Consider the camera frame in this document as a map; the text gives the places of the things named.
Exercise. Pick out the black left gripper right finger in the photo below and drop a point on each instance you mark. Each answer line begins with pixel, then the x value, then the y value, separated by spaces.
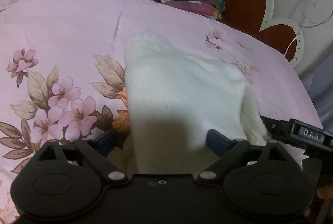
pixel 231 154

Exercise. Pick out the red heart-shaped headboard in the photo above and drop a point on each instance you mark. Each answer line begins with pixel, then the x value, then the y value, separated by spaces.
pixel 255 18

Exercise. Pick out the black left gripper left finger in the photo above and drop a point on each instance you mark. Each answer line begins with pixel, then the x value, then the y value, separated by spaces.
pixel 94 153

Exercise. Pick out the white knit garment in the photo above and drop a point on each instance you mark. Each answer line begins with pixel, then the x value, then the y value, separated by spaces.
pixel 178 90

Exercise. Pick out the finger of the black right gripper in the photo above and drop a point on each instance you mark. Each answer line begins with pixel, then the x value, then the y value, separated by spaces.
pixel 298 134

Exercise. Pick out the pink floral quilt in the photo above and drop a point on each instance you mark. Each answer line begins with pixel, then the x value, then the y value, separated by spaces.
pixel 60 82

